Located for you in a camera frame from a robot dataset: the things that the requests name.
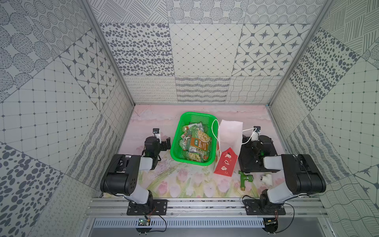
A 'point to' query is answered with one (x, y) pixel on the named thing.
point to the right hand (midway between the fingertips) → (249, 135)
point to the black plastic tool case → (267, 148)
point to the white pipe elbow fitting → (267, 179)
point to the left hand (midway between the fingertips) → (161, 136)
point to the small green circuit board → (143, 221)
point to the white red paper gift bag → (229, 146)
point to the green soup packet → (188, 131)
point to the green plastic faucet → (244, 177)
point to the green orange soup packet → (200, 142)
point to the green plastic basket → (179, 149)
